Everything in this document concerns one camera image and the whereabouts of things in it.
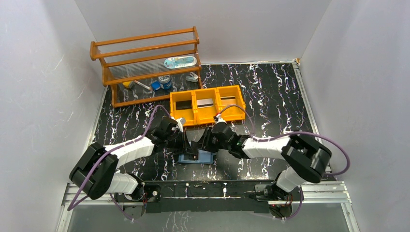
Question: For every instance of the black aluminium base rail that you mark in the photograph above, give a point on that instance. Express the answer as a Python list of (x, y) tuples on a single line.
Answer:
[(221, 196)]

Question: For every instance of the wooden shelf rack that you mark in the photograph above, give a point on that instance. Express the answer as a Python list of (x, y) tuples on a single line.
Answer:
[(141, 58)]

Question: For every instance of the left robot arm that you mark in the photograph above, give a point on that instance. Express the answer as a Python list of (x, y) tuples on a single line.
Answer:
[(96, 171)]

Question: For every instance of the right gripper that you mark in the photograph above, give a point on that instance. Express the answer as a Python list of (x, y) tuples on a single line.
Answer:
[(207, 140)]

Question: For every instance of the right yellow plastic bin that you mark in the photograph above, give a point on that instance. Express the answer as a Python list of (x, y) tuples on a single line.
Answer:
[(231, 95)]

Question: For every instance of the grey striped card in bin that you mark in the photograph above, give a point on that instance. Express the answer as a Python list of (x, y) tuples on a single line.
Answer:
[(202, 103)]

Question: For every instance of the white red marker pen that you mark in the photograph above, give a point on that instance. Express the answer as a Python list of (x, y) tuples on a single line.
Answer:
[(143, 85)]

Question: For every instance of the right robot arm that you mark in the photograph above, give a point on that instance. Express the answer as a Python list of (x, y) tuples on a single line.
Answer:
[(307, 158)]

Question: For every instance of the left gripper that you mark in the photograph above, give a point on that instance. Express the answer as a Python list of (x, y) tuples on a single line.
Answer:
[(183, 140)]

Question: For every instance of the orange card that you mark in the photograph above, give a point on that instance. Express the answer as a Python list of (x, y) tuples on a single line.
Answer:
[(226, 101)]

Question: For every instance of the left yellow plastic bin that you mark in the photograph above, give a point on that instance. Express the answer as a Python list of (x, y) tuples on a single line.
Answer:
[(188, 115)]

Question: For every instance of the blue white oval package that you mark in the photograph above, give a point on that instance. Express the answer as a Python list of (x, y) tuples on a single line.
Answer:
[(180, 62)]

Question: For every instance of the white stapler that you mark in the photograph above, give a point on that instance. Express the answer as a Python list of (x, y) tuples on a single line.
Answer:
[(192, 77)]

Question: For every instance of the black card with stripe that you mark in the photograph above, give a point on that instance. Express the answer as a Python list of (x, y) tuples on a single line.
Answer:
[(194, 150)]

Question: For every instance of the white blue round tin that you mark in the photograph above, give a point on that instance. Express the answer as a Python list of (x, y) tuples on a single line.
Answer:
[(165, 82)]

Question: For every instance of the black card in bin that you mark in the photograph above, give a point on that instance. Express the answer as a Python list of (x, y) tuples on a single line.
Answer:
[(184, 105)]

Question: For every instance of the small blue box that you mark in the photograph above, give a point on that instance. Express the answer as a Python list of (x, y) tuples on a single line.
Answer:
[(155, 85)]

